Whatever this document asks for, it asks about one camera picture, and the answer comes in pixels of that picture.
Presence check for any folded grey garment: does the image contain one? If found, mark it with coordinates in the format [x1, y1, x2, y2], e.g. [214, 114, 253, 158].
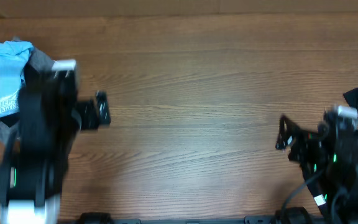
[0, 39, 55, 144]

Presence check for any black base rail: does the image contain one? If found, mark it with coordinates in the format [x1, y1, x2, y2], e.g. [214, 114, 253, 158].
[58, 213, 324, 224]

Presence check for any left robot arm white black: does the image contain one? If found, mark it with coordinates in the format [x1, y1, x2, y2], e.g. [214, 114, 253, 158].
[0, 70, 111, 223]

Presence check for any light blue printed t-shirt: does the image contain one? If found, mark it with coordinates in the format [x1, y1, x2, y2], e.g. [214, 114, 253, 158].
[0, 41, 34, 117]

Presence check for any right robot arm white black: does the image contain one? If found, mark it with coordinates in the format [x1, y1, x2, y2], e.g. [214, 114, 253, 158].
[275, 112, 358, 223]

